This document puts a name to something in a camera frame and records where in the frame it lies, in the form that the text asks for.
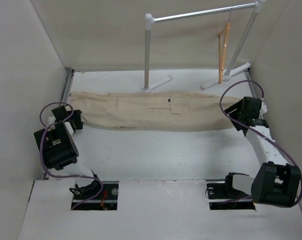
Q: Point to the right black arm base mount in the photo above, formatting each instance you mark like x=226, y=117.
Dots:
x=224, y=197

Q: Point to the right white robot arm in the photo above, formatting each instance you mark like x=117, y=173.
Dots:
x=277, y=182

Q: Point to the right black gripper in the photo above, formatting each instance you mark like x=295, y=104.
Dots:
x=238, y=105

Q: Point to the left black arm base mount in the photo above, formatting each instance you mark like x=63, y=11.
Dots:
x=103, y=195

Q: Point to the beige trousers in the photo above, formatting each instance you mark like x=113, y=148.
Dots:
x=180, y=111

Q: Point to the wooden clothes hanger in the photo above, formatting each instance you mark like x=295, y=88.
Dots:
x=223, y=36

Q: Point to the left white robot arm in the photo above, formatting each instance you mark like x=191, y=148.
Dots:
x=58, y=150

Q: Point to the white and silver clothes rack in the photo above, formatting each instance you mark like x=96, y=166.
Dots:
x=190, y=40

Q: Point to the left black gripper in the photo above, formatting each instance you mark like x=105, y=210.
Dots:
x=76, y=115

